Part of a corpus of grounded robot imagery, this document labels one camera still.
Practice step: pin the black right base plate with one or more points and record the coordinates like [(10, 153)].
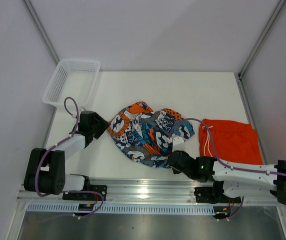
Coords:
[(210, 195)]

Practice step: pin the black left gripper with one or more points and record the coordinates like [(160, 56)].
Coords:
[(103, 125)]

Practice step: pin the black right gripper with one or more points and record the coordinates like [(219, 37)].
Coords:
[(175, 171)]

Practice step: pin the white plastic basket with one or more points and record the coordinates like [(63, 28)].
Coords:
[(73, 77)]

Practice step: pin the patterned multicolour shorts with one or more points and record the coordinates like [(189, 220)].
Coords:
[(145, 135)]

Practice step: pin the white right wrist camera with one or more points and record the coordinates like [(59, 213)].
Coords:
[(178, 144)]

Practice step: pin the white slotted cable duct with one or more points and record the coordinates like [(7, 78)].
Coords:
[(115, 208)]

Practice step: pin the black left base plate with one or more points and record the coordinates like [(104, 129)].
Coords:
[(87, 194)]

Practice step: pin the aluminium mounting rail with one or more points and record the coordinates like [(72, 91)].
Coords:
[(148, 192)]

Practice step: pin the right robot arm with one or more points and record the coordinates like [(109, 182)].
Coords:
[(231, 181)]

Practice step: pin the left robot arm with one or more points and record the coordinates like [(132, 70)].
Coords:
[(45, 173)]

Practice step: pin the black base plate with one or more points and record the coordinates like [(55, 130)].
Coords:
[(210, 195), (87, 194)]

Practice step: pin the orange shorts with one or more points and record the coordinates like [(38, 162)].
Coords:
[(233, 141)]

